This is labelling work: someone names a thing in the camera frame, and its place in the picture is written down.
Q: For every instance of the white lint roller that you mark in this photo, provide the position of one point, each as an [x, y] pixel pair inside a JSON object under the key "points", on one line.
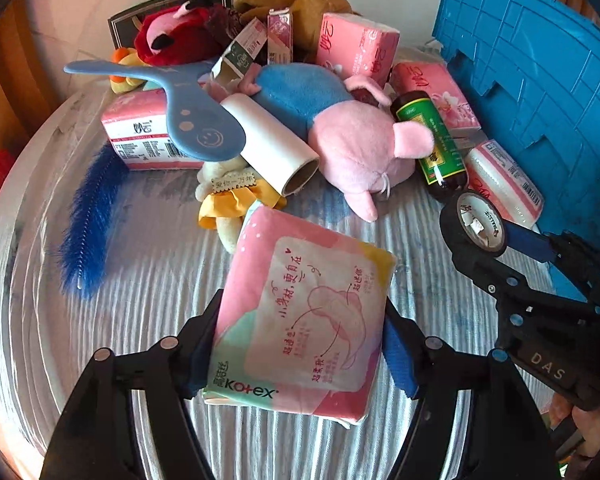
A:
{"points": [[265, 135]]}

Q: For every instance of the white pink-banded tissue pack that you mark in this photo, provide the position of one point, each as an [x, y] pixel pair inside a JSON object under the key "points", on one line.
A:
{"points": [[500, 180]]}

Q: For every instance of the green white carton box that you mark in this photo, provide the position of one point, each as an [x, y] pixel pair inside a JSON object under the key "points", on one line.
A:
{"points": [[242, 47]]}

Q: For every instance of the brown bottle green label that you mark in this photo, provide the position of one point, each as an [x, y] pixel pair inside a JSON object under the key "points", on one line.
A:
{"points": [[430, 145]]}

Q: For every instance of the black tape roll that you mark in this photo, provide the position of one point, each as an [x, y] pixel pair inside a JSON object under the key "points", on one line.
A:
{"points": [[447, 222]]}

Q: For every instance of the yellow plush duck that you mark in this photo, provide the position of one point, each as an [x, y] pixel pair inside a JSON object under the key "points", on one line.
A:
{"points": [[125, 80]]}

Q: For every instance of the dark maroon cloth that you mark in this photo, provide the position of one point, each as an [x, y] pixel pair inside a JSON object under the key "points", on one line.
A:
{"points": [[225, 22]]}

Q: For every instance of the cream bear yellow dress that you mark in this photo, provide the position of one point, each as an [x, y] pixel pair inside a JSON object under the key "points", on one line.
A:
{"points": [[225, 195]]}

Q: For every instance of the small pink floral tissue pack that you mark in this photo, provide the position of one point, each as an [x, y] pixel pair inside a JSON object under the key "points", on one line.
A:
{"points": [[440, 95]]}

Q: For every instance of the blue plastic hanger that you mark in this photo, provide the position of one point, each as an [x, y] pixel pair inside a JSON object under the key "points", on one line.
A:
{"points": [[195, 120]]}

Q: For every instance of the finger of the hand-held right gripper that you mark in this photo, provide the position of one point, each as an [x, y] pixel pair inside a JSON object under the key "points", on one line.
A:
{"points": [[527, 242], [510, 285]]}

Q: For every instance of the large pink floral tissue pack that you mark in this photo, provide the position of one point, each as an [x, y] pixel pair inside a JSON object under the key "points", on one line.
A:
{"points": [[360, 45]]}

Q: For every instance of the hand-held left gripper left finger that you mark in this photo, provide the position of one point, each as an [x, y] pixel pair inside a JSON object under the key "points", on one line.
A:
{"points": [[197, 360]]}

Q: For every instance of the red plush toy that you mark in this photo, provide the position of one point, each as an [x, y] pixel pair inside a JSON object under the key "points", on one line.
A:
{"points": [[180, 35]]}

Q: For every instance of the blue fuzzy brush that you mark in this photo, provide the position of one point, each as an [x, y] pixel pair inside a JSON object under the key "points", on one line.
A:
{"points": [[87, 230]]}

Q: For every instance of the pink pig plush toy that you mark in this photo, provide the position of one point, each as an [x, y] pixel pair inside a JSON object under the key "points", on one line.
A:
{"points": [[350, 145]]}

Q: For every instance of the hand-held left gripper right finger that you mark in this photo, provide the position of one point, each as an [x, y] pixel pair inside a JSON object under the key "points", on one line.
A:
{"points": [[400, 360]]}

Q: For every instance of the person's right hand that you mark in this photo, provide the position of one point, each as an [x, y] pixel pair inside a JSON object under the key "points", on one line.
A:
{"points": [[595, 430]]}

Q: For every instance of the pink sanitary pad pack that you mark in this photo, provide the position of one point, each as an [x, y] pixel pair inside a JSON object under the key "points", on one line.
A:
{"points": [[305, 310]]}

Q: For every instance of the blue plastic storage crate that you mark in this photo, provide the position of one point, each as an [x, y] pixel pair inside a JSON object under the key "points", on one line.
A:
{"points": [[530, 85]]}

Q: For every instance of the pink slim box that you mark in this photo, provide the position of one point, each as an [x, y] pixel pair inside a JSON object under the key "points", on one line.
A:
{"points": [[280, 35]]}

